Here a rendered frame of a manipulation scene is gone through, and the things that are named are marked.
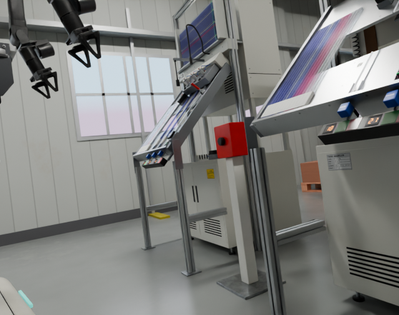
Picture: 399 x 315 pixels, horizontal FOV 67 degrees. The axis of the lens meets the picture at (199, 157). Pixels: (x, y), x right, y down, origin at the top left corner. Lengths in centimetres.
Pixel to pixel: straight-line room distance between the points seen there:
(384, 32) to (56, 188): 341
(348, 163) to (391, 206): 20
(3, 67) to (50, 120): 286
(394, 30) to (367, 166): 61
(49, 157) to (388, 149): 342
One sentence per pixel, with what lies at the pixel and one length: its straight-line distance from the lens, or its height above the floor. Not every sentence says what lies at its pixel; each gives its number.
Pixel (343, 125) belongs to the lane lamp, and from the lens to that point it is 79.
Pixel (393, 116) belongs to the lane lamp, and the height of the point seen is 66.
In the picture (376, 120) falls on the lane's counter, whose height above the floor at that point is 66.
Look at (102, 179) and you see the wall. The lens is 393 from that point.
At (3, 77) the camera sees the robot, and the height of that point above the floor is 94.
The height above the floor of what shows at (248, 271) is 7.
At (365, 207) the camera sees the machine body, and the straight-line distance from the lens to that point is 122.
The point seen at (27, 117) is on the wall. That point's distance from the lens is 394.
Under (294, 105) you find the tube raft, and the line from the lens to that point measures 98.
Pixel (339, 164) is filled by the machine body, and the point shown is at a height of 54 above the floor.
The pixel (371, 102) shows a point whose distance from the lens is 81.
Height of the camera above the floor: 62
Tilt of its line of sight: 1 degrees up
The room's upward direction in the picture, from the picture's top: 7 degrees counter-clockwise
